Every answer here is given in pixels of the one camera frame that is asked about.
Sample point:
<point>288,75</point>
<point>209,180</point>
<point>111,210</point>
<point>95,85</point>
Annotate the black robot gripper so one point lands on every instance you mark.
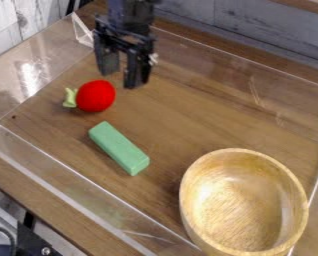
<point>123,31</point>

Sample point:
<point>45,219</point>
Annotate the red plush strawberry toy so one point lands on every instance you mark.
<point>93,97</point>

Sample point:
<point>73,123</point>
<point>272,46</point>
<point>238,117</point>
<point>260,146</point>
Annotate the black clamp with screw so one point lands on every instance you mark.
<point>31,244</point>

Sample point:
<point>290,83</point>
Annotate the green rectangular block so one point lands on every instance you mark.
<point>119,148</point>

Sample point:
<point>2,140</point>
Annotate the wooden bowl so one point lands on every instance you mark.
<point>244,204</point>

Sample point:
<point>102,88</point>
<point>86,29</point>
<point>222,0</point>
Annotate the clear acrylic front barrier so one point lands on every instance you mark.
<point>99,222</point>

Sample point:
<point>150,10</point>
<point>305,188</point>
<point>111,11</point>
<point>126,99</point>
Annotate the clear acrylic corner bracket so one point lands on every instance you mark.
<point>83,33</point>

